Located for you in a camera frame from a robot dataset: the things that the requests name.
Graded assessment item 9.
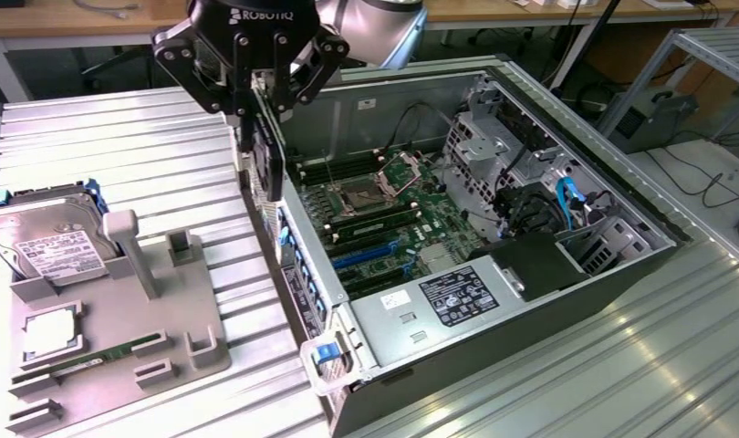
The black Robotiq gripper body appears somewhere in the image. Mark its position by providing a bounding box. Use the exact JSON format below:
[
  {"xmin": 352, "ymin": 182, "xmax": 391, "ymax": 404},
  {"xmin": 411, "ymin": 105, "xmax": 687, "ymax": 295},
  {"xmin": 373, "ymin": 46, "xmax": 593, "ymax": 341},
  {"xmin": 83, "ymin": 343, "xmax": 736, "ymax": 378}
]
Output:
[{"xmin": 184, "ymin": 0, "xmax": 321, "ymax": 45}]

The black fan module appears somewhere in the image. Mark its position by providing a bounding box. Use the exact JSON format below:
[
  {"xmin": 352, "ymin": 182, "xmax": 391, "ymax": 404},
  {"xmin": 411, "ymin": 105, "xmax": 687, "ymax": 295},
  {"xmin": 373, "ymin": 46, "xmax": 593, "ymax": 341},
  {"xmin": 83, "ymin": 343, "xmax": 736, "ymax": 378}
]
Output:
[{"xmin": 239, "ymin": 68, "xmax": 285, "ymax": 204}]

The metal socket cover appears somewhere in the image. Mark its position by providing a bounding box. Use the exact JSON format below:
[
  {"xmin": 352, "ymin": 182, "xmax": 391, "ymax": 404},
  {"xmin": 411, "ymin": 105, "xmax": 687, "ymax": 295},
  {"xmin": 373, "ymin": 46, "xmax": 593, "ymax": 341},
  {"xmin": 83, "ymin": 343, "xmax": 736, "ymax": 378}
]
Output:
[{"xmin": 373, "ymin": 152, "xmax": 424, "ymax": 197}]

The CPU socket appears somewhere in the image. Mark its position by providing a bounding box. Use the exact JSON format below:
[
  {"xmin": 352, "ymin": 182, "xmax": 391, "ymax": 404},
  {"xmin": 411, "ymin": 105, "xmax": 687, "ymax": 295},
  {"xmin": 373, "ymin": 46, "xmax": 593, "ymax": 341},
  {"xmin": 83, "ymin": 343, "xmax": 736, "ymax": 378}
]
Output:
[{"xmin": 337, "ymin": 180, "xmax": 401, "ymax": 216}]

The long wooden desk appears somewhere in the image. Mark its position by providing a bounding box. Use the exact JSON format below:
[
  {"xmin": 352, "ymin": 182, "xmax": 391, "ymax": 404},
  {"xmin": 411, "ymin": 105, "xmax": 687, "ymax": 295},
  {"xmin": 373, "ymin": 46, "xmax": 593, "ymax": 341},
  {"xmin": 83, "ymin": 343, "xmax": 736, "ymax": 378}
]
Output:
[{"xmin": 421, "ymin": 0, "xmax": 739, "ymax": 33}]

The metal drive cage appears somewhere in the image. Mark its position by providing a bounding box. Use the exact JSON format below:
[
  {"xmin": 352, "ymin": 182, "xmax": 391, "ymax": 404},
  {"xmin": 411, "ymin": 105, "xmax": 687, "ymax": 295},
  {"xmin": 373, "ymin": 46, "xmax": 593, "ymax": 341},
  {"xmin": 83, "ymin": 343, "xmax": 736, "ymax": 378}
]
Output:
[{"xmin": 439, "ymin": 109, "xmax": 560, "ymax": 232}]

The installed green RAM stick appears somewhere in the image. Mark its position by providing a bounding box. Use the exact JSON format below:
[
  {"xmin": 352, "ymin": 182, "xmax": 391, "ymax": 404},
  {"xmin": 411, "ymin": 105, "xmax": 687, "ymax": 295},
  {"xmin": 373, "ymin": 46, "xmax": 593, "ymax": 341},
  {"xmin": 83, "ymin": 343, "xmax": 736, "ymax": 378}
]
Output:
[{"xmin": 329, "ymin": 214, "xmax": 420, "ymax": 243}]

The green motherboard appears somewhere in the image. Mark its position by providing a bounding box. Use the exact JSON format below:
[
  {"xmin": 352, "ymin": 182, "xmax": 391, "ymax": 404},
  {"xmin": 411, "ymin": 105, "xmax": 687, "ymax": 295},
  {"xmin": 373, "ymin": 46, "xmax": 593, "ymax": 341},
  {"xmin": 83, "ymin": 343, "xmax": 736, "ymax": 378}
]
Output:
[{"xmin": 295, "ymin": 144, "xmax": 499, "ymax": 298}]

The blue expansion slot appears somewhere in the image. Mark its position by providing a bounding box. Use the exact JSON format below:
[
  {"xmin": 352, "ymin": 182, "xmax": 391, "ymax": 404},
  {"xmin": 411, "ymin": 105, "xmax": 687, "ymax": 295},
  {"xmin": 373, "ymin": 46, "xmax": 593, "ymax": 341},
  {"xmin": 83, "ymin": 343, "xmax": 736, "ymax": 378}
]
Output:
[{"xmin": 331, "ymin": 244, "xmax": 401, "ymax": 271}]

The silver chipset heat sink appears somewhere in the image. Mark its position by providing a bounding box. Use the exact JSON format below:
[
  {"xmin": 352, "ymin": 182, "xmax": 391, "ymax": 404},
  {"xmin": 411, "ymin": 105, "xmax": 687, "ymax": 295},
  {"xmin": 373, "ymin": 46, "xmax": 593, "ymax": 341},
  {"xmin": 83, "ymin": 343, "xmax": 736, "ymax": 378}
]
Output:
[{"xmin": 419, "ymin": 245, "xmax": 467, "ymax": 271}]

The grey parts rack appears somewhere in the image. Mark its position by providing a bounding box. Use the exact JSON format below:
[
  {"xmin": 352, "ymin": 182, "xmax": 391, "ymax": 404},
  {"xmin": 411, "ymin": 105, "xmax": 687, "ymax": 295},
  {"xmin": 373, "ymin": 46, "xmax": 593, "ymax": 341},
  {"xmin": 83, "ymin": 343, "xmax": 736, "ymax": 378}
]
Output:
[{"xmin": 4, "ymin": 209, "xmax": 233, "ymax": 435}]

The dark grey equipment box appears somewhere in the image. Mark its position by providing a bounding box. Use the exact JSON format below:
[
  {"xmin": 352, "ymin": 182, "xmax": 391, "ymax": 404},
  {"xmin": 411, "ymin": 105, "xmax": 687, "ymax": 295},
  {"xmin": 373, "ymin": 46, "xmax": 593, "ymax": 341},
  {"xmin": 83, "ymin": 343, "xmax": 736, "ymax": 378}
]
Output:
[{"xmin": 609, "ymin": 89, "xmax": 704, "ymax": 155}]

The black plastic air shroud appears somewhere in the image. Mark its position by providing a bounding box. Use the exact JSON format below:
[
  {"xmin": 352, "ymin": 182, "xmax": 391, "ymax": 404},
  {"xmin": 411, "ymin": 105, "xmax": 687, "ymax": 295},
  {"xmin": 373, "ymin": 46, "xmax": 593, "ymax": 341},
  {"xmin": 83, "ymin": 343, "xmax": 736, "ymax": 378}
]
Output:
[{"xmin": 488, "ymin": 231, "xmax": 592, "ymax": 303}]

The grey power supply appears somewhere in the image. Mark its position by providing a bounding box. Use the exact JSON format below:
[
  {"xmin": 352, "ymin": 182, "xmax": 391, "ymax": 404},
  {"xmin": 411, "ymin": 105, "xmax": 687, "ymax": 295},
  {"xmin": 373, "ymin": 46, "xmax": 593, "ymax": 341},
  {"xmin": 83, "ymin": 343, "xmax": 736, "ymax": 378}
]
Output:
[{"xmin": 348, "ymin": 255, "xmax": 529, "ymax": 369}]

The silver CPU chip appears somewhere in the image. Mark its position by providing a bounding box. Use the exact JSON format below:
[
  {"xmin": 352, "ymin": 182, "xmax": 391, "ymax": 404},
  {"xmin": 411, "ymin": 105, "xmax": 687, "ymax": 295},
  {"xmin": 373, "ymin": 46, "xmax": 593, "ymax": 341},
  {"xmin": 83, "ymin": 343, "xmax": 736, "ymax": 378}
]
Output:
[{"xmin": 20, "ymin": 311, "xmax": 83, "ymax": 362}]

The green loose RAM stick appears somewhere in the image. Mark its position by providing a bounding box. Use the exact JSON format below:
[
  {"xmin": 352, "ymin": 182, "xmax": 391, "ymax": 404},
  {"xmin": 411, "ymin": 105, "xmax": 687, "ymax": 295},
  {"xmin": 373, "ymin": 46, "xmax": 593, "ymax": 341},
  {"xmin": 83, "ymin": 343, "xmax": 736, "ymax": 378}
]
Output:
[{"xmin": 12, "ymin": 335, "xmax": 164, "ymax": 381}]

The open black PC case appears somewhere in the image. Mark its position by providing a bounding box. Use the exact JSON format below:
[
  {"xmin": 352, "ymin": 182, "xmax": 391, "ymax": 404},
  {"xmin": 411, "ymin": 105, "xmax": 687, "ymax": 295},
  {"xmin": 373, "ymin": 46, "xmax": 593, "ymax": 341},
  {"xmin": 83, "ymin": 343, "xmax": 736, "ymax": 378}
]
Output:
[{"xmin": 249, "ymin": 52, "xmax": 696, "ymax": 438}]

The grey cable on desk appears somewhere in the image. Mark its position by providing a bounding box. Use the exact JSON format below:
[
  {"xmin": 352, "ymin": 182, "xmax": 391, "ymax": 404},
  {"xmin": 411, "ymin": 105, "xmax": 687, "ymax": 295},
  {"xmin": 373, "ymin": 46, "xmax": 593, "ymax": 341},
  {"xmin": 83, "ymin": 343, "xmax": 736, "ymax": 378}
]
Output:
[{"xmin": 72, "ymin": 0, "xmax": 132, "ymax": 20}]

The black looped wire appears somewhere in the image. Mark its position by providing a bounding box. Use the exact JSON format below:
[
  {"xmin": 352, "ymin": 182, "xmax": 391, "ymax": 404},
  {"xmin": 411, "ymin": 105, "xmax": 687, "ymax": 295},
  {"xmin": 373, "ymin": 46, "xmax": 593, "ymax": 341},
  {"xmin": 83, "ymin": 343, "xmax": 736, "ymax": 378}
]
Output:
[{"xmin": 388, "ymin": 101, "xmax": 456, "ymax": 152}]

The wooden desk with white frame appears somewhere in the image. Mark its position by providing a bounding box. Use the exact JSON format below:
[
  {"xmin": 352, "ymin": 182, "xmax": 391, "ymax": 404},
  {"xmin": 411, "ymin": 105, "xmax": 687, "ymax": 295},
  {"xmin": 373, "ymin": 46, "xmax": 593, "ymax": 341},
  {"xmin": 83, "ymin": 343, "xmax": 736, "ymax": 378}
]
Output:
[{"xmin": 0, "ymin": 0, "xmax": 193, "ymax": 104}]

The hard disk with blue bracket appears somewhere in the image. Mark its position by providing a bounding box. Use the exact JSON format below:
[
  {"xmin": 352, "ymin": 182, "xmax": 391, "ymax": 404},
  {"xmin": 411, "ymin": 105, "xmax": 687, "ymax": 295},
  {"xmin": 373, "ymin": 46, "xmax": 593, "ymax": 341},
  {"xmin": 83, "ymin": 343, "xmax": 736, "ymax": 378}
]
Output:
[{"xmin": 0, "ymin": 179, "xmax": 113, "ymax": 287}]

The black wire bundle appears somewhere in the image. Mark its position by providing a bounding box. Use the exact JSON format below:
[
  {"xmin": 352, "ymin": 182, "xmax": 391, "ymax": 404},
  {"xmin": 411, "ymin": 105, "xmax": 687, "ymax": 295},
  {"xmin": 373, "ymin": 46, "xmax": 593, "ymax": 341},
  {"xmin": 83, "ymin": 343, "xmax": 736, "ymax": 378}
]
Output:
[{"xmin": 495, "ymin": 182, "xmax": 559, "ymax": 238}]

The blue flat wire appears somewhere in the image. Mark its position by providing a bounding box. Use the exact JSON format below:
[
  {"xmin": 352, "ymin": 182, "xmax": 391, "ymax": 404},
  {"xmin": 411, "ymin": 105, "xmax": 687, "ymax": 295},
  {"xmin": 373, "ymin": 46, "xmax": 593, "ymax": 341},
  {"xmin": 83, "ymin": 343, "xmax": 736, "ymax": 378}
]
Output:
[{"xmin": 552, "ymin": 175, "xmax": 583, "ymax": 233}]

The aluminium slat shelf frame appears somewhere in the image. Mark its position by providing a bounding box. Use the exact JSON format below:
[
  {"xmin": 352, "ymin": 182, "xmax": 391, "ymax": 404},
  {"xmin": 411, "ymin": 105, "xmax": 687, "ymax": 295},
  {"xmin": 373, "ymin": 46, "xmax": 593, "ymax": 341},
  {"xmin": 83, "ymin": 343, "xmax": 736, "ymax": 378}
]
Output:
[{"xmin": 599, "ymin": 23, "xmax": 739, "ymax": 138}]

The grey case handle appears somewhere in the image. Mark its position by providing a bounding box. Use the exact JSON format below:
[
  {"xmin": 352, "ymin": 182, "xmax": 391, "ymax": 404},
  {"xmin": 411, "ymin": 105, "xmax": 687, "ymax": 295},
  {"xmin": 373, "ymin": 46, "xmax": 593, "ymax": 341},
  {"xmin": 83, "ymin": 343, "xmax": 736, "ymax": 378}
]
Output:
[{"xmin": 299, "ymin": 334, "xmax": 363, "ymax": 396}]

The black floor cable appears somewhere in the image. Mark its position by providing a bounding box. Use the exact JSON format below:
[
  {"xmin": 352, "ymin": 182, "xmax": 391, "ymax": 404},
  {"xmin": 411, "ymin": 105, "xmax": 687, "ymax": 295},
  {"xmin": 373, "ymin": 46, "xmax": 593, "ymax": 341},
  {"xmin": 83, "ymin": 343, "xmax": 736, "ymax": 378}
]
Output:
[{"xmin": 645, "ymin": 130, "xmax": 739, "ymax": 229}]

